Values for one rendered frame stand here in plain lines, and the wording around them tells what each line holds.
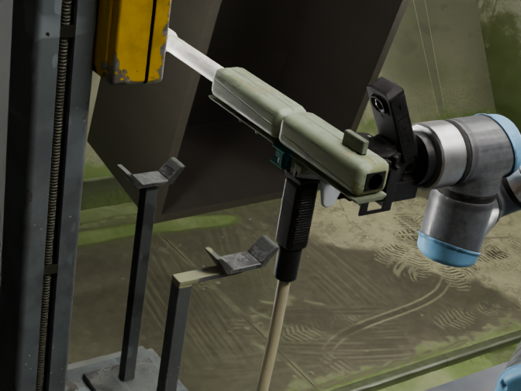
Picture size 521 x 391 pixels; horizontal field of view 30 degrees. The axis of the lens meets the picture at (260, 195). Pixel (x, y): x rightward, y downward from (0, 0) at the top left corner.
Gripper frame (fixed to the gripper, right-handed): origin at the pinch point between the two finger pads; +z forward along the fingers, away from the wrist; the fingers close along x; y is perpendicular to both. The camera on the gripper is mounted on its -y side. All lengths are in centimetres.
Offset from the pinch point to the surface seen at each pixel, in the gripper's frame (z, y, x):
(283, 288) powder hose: -0.7, 17.6, -1.1
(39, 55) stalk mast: 34.8, -16.4, -3.5
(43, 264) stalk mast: 33.2, 5.6, -3.4
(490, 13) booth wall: -261, 54, 196
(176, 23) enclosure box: -42, 17, 98
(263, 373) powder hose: 0.2, 30.2, -1.6
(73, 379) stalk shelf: 20.0, 36.0, 13.3
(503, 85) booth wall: -261, 81, 179
